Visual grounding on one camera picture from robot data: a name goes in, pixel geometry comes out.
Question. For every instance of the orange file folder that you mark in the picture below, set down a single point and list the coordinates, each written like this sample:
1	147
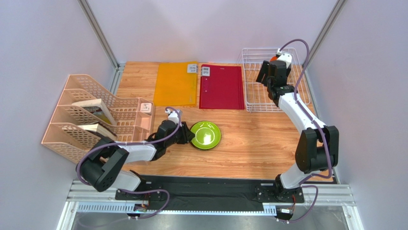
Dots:
176	84

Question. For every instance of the pink magazine file rack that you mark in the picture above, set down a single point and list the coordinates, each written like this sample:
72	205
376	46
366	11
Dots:
63	135

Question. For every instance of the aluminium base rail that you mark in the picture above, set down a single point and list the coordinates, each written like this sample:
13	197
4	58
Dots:
327	206

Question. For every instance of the lower book in rack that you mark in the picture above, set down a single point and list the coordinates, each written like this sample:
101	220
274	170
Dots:
99	130

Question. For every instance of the small white box in organizer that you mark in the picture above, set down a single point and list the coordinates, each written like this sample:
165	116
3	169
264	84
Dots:
146	108

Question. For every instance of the book in rack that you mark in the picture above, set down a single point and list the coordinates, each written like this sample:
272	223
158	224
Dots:
98	108
99	130

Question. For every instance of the upper book in rack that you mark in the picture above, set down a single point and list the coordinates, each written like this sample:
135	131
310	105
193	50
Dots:
98	108

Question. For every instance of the white wire dish rack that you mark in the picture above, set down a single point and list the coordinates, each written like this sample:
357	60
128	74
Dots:
256	95

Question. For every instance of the pink desk organizer tray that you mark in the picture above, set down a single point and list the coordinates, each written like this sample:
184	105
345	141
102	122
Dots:
145	119

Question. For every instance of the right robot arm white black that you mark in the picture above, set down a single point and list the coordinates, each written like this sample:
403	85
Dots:
318	147

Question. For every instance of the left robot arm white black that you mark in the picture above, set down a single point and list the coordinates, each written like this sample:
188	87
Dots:
101	167

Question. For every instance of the lime green plate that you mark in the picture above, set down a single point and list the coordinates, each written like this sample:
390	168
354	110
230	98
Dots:
207	135

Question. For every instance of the orange plate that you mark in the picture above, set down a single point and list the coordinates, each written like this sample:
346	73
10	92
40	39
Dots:
273	58

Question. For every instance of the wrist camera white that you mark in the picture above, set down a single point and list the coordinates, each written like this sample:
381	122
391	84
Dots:
174	115
284	56

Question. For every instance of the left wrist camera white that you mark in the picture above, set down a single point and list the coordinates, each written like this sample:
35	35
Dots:
174	115

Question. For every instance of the red file folder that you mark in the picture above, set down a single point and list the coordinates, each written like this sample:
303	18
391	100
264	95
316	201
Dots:
221	87

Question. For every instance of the black base mat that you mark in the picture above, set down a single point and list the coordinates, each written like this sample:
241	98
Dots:
207	194

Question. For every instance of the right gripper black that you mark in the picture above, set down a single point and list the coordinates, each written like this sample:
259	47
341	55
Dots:
264	72

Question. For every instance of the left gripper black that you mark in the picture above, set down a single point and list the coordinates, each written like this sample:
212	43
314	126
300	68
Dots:
186	134

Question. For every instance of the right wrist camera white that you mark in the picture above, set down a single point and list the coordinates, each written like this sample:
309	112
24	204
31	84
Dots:
284	56

